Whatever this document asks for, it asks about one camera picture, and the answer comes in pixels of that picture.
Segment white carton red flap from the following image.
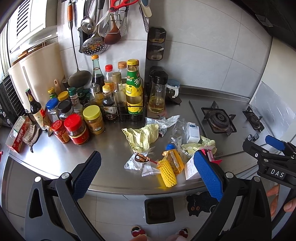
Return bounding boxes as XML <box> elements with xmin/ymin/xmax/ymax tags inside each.
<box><xmin>184</xmin><ymin>149</ymin><xmax>222</xmax><ymax>180</ymax></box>

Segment orange snack packet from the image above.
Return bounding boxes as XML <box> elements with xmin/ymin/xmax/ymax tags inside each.
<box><xmin>162</xmin><ymin>149</ymin><xmax>184</xmax><ymax>175</ymax></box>

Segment yellow foam fruit net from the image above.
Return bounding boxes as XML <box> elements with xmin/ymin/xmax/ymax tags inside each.
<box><xmin>158</xmin><ymin>160</ymin><xmax>177</xmax><ymax>187</ymax></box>

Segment clear plastic bottle blue cap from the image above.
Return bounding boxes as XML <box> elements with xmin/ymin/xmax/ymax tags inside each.
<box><xmin>169</xmin><ymin>118</ymin><xmax>188</xmax><ymax>151</ymax></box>

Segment clear plastic snack wrapper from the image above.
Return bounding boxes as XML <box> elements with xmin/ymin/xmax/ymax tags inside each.
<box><xmin>124</xmin><ymin>153</ymin><xmax>161</xmax><ymax>177</ymax></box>

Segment pale yellow wrapper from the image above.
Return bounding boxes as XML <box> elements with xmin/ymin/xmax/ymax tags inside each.
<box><xmin>121</xmin><ymin>123</ymin><xmax>159</xmax><ymax>153</ymax></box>
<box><xmin>181</xmin><ymin>136</ymin><xmax>217</xmax><ymax>156</ymax></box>

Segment black trash bin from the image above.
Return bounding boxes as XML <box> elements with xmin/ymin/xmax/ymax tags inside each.
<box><xmin>144</xmin><ymin>197</ymin><xmax>176</xmax><ymax>225</ymax></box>

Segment person's right hand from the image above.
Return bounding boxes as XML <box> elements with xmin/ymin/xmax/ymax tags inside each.
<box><xmin>266</xmin><ymin>184</ymin><xmax>296</xmax><ymax>217</ymax></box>

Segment black cat floor mat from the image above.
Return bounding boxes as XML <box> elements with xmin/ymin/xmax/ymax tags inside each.
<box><xmin>186</xmin><ymin>191</ymin><xmax>218</xmax><ymax>217</ymax></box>

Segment red seasoning box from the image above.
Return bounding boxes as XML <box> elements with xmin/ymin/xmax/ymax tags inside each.
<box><xmin>6</xmin><ymin>115</ymin><xmax>32</xmax><ymax>153</ymax></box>

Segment red lid chili jar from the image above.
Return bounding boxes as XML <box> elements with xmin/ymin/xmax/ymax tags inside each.
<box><xmin>64</xmin><ymin>113</ymin><xmax>89</xmax><ymax>145</ymax></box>

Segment small red chili jar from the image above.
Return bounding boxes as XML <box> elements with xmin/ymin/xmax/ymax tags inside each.
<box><xmin>51</xmin><ymin>120</ymin><xmax>70</xmax><ymax>144</ymax></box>

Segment small white medicine box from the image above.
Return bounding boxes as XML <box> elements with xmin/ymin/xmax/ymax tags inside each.
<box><xmin>186</xmin><ymin>122</ymin><xmax>200</xmax><ymax>144</ymax></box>

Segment yellow lid sauce jar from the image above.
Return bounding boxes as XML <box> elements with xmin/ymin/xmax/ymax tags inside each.
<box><xmin>83</xmin><ymin>105</ymin><xmax>105</xmax><ymax>135</ymax></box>

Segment black lid jar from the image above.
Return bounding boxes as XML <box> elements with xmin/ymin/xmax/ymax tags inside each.
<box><xmin>57</xmin><ymin>100</ymin><xmax>74</xmax><ymax>120</ymax></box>

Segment dark soy sauce bottle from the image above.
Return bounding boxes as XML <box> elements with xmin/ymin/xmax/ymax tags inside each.
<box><xmin>25</xmin><ymin>88</ymin><xmax>47</xmax><ymax>132</ymax></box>

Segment small yellow cap bottle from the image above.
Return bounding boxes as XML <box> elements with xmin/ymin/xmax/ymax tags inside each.
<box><xmin>102</xmin><ymin>85</ymin><xmax>117</xmax><ymax>121</ymax></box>

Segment glass jar blue lid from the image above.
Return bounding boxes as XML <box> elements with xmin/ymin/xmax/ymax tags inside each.
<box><xmin>166</xmin><ymin>79</ymin><xmax>180</xmax><ymax>98</ymax></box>

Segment glass oil dispenser black lid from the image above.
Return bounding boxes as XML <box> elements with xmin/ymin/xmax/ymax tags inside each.
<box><xmin>148</xmin><ymin>70</ymin><xmax>168</xmax><ymax>113</ymax></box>

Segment tall brown cap bottle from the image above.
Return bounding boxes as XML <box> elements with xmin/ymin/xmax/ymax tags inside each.
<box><xmin>112</xmin><ymin>72</ymin><xmax>127</xmax><ymax>114</ymax></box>

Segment black ladle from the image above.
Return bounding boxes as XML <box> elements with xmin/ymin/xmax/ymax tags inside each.
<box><xmin>67</xmin><ymin>1</ymin><xmax>91</xmax><ymax>88</ymax></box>

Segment red cap bottle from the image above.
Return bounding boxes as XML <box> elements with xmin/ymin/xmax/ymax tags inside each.
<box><xmin>104</xmin><ymin>64</ymin><xmax>114</xmax><ymax>92</ymax></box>

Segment green label vinegar bottle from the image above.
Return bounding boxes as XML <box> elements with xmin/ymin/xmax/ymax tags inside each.
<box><xmin>125</xmin><ymin>59</ymin><xmax>144</xmax><ymax>115</ymax></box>

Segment slotted metal skimmer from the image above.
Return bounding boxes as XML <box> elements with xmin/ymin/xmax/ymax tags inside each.
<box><xmin>81</xmin><ymin>0</ymin><xmax>109</xmax><ymax>56</ymax></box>

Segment wooden spoon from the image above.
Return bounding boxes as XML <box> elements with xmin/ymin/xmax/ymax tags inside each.
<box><xmin>104</xmin><ymin>15</ymin><xmax>121</xmax><ymax>45</ymax></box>

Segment black wire condiment rack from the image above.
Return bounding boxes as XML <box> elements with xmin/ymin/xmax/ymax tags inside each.
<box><xmin>101</xmin><ymin>104</ymin><xmax>147</xmax><ymax>123</ymax></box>

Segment red handled scissors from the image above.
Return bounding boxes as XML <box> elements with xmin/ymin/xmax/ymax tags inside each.
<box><xmin>96</xmin><ymin>0</ymin><xmax>138</xmax><ymax>26</ymax></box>

